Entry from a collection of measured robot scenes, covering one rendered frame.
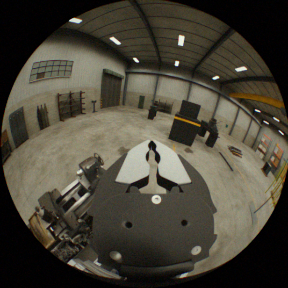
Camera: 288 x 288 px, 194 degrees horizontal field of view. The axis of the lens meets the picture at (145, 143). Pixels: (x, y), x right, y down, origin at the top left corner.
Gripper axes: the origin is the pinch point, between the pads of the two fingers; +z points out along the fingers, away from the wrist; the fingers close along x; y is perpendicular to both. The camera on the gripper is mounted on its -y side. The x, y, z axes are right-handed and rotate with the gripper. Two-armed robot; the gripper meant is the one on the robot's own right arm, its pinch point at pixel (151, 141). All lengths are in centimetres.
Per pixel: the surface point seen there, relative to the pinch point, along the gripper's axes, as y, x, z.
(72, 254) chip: 92, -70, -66
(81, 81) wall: -218, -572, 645
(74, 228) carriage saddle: 61, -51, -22
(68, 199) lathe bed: 65, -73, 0
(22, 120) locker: -57, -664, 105
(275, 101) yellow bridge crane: -328, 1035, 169
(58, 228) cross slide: 53, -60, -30
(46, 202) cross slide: 50, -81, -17
